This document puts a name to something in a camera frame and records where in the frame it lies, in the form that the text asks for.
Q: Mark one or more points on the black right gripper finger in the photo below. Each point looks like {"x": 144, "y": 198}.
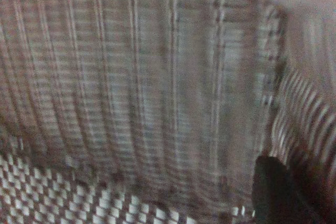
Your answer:
{"x": 270, "y": 195}

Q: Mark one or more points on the black woven wicker basket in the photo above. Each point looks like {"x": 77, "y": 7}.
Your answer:
{"x": 147, "y": 77}

